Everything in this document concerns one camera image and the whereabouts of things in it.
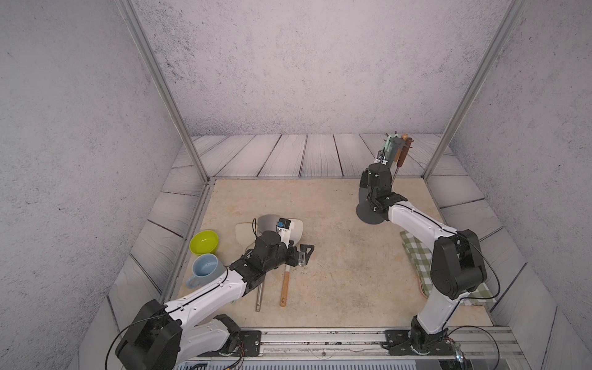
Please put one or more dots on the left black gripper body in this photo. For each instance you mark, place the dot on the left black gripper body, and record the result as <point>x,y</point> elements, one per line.
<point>290,259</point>

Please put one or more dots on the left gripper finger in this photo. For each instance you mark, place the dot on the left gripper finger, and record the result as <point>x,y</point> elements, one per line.
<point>304,257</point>
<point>307,248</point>

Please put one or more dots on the grey spatula mint handle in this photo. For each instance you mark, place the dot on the grey spatula mint handle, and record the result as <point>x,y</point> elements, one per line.
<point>388,154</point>

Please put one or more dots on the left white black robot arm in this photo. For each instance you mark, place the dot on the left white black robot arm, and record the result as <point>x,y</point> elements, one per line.
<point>162,336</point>

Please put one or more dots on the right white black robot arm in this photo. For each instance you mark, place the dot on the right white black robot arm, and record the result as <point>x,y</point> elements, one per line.
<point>457,267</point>

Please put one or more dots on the grey utensil rack stand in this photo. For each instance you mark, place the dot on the grey utensil rack stand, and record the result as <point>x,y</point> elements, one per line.
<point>376,193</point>

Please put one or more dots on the lime green bowl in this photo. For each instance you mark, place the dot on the lime green bowl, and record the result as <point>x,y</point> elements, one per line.
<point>204,242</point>

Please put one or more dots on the light blue mug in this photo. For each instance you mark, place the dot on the light blue mug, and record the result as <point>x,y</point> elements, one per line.
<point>205,269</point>

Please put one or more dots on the green checkered cloth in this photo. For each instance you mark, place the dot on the green checkered cloth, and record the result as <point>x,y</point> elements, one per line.
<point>421,258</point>

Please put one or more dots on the aluminium mounting rail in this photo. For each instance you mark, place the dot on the aluminium mounting rail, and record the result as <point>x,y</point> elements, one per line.
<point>360,348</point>

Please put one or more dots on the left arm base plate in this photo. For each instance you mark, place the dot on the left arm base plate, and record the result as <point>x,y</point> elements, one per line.
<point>248,344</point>

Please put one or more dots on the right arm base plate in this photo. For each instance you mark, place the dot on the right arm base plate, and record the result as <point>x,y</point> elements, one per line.
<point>400,342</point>

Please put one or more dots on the utensil light wood handle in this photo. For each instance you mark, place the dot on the utensil light wood handle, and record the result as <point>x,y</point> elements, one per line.
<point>403,141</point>

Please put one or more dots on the left aluminium frame post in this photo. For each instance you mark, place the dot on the left aluminium frame post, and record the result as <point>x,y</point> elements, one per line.
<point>135,28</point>

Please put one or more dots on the aluminium frame post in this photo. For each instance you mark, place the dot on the aluminium frame post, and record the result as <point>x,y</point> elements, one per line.
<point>495,47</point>
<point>135,28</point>

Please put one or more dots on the right aluminium frame post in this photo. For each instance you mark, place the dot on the right aluminium frame post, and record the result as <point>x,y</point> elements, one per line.
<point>495,47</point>

